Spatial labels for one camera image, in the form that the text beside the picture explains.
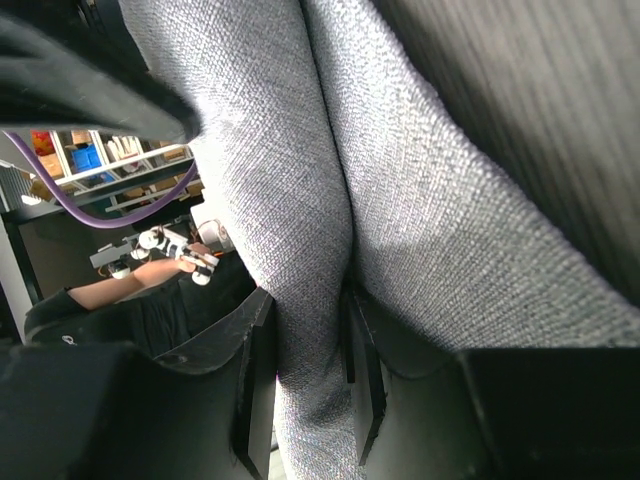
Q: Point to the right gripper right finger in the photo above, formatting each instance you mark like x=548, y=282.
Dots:
x=509, y=413

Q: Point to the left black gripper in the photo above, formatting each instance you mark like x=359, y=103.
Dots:
x=60, y=71

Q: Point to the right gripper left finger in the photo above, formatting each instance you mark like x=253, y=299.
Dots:
x=201, y=411

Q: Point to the grey cloth napkin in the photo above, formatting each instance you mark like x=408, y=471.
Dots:
x=473, y=164

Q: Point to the background storage shelves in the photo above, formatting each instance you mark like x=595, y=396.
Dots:
x=88, y=166

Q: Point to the person in black shirt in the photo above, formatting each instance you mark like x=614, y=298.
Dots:
x=157, y=307

